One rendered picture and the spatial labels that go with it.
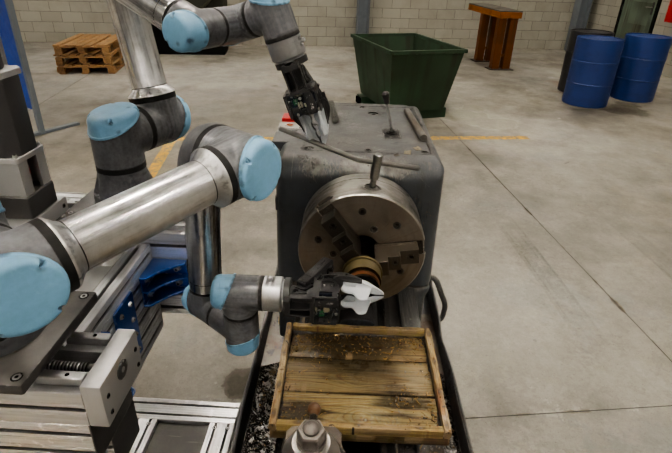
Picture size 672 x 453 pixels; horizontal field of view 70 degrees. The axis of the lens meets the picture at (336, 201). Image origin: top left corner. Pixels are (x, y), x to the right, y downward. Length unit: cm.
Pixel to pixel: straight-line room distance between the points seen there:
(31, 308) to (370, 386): 70
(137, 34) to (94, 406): 83
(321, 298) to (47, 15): 1130
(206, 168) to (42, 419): 49
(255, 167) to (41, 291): 38
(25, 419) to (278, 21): 83
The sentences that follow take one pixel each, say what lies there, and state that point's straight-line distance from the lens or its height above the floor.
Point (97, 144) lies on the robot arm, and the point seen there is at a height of 132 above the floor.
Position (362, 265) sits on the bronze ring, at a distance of 108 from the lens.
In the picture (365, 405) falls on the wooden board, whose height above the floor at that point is 89.
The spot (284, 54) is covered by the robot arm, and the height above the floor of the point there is 155.
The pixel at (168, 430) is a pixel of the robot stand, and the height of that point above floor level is 21.
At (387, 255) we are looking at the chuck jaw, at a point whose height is 111.
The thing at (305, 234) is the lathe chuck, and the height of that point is 112.
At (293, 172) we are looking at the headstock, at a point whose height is 122.
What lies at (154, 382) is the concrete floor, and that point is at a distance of 246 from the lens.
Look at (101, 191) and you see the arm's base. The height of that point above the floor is 121.
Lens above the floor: 172
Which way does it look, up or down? 27 degrees down
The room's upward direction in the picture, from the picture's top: 2 degrees clockwise
